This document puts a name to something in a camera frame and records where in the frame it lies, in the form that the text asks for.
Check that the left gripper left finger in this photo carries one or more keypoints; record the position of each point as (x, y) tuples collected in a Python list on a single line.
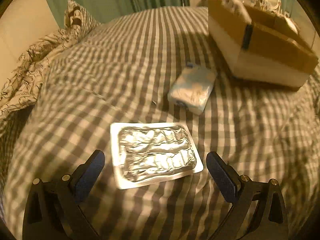
[(41, 219)]

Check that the silver foil blister pack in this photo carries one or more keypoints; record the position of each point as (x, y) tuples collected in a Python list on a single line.
[(144, 154)]

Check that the blue tissue packet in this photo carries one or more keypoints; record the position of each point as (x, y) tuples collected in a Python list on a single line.
[(192, 88)]

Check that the floral white duvet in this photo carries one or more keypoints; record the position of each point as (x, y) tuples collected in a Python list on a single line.
[(23, 87)]

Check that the cardboard box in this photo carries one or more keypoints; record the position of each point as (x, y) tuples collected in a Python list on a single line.
[(258, 45)]

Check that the grey checkered bed cover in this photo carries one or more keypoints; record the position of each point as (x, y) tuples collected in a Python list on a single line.
[(122, 72)]

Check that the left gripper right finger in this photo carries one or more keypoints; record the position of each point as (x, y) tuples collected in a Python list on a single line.
[(269, 220)]

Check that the checkered pillow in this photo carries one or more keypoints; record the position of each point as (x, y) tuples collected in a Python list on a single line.
[(78, 18)]

